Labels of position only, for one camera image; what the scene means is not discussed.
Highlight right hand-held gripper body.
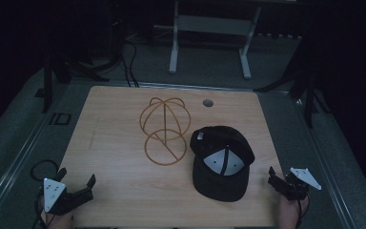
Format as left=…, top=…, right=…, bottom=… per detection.
left=278, top=167, right=323, bottom=202

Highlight black baseball cap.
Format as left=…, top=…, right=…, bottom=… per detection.
left=189, top=125, right=256, bottom=203

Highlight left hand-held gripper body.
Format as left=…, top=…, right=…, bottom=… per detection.
left=42, top=177, right=95, bottom=217

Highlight black tripod stand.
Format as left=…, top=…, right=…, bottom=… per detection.
left=33, top=55, right=111, bottom=115
left=253, top=41, right=333, bottom=130

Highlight person's right hand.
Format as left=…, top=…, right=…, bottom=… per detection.
left=277, top=194, right=311, bottom=229

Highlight person's left hand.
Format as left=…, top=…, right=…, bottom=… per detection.
left=43, top=210, right=74, bottom=229

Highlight gold wire hat stand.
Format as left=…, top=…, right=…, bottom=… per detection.
left=138, top=96, right=193, bottom=167

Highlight black floor cables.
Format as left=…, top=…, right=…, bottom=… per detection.
left=119, top=35, right=141, bottom=89

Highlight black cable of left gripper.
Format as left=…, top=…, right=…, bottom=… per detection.
left=30, top=159, right=60, bottom=229

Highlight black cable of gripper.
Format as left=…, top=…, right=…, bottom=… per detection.
left=295, top=194, right=312, bottom=229
left=30, top=159, right=60, bottom=229

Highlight white metal stand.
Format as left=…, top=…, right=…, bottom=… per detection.
left=153, top=0, right=263, bottom=81

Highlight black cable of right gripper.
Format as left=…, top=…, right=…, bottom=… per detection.
left=295, top=194, right=312, bottom=229

